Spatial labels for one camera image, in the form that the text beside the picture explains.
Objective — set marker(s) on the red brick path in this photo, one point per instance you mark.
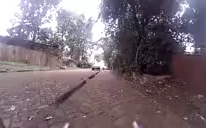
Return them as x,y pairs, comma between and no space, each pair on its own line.
107,100

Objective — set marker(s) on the dark dense trees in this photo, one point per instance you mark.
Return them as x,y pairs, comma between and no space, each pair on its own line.
144,33

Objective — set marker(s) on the robot's own part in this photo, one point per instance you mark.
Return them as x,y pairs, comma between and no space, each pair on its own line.
135,124
66,125

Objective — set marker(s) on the brown wooden fence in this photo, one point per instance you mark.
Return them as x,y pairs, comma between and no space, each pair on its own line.
21,55

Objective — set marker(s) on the vehicle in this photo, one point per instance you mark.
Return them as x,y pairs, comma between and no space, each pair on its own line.
96,67

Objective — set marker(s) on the row of trees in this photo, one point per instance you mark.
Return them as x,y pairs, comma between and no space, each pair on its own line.
62,33

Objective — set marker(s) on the grass verge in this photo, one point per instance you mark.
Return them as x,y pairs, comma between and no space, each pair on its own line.
11,66

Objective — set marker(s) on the red wall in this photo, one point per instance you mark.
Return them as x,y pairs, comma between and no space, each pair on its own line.
194,71

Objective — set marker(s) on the building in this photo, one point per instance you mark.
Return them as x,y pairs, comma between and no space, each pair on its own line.
14,41

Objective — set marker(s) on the leaf-strewn dirt verge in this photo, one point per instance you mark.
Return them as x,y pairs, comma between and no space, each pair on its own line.
164,90

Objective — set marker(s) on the dark kerb strip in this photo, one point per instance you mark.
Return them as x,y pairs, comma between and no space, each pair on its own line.
72,91

